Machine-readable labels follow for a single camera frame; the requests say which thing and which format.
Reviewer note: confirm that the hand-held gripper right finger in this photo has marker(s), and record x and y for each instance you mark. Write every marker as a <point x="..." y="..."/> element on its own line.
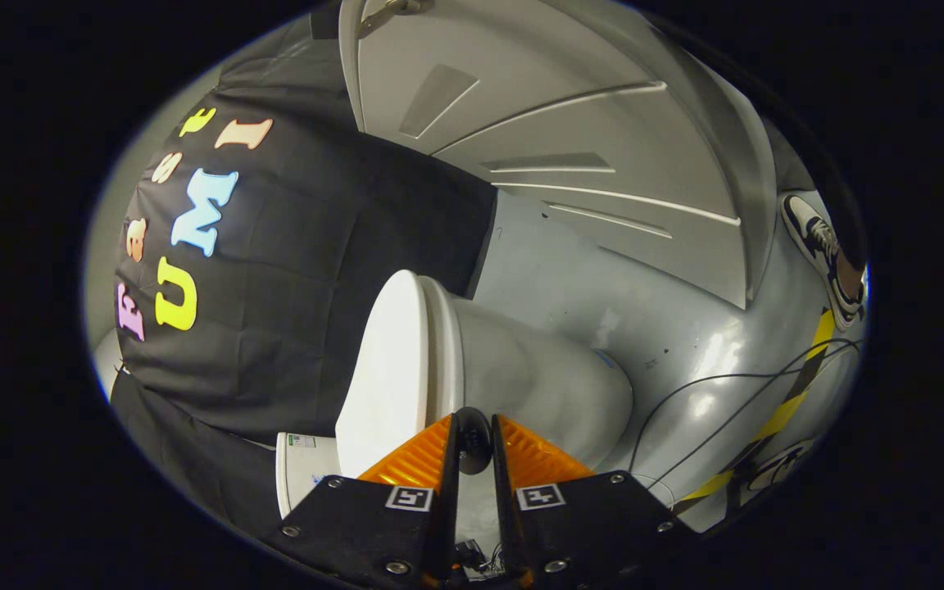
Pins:
<point x="505" y="492"/>

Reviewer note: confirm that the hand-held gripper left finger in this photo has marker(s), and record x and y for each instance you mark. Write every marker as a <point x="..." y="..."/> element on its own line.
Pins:
<point x="451" y="492"/>

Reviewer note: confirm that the white toilet lid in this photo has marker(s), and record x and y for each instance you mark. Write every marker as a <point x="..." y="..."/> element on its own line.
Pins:
<point x="394" y="369"/>

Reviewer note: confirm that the white toilet with tank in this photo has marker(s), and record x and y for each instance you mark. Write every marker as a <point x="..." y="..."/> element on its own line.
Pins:
<point x="537" y="385"/>

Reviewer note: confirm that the black backdrop cloth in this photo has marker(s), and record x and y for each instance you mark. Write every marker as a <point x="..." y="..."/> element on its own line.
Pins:
<point x="292" y="311"/>

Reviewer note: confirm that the yellow black hazard tape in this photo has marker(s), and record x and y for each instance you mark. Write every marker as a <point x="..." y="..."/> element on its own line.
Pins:
<point x="783" y="410"/>

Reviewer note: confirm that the white panelled door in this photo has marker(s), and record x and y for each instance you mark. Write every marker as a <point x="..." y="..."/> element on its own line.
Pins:
<point x="587" y="131"/>

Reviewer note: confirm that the person's shoe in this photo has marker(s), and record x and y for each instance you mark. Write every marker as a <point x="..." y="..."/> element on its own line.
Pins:
<point x="816" y="242"/>

